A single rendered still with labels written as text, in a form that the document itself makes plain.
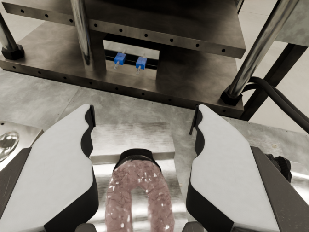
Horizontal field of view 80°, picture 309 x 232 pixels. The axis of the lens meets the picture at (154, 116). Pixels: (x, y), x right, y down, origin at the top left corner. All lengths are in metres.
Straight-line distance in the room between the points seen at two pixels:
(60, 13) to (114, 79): 0.36
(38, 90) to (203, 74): 0.85
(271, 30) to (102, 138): 0.69
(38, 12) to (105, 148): 0.72
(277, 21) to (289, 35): 0.21
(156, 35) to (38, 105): 0.59
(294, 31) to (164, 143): 0.71
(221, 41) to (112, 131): 0.60
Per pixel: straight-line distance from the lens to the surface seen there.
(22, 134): 0.76
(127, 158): 0.62
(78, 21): 0.93
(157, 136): 0.62
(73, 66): 1.12
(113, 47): 0.96
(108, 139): 0.61
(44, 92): 0.98
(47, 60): 1.19
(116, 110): 0.83
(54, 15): 1.04
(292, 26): 0.99
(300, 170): 0.74
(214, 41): 0.90
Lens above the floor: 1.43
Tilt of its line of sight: 50 degrees down
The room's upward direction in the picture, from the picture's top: 9 degrees clockwise
